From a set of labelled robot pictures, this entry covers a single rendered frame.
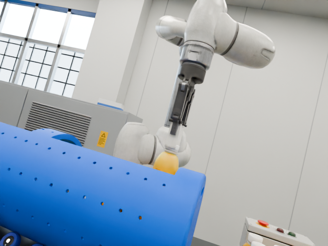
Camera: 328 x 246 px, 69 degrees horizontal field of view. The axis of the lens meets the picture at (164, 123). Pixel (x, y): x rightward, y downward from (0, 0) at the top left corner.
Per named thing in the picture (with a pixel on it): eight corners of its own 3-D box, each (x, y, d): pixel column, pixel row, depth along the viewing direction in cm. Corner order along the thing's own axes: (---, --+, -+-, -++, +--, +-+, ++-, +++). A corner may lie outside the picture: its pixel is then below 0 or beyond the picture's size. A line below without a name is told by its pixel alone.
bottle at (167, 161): (150, 206, 70) (169, 146, 71) (169, 217, 66) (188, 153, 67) (134, 208, 65) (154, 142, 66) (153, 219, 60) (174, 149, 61)
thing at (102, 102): (100, 106, 250) (102, 100, 250) (122, 112, 248) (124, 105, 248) (96, 104, 238) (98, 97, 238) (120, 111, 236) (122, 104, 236)
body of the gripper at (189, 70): (183, 70, 73) (175, 98, 72) (178, 59, 65) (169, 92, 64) (207, 74, 71) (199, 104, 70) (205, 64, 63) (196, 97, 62)
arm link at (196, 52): (180, 38, 65) (174, 59, 64) (214, 43, 62) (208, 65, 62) (185, 52, 74) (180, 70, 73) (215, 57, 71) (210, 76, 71)
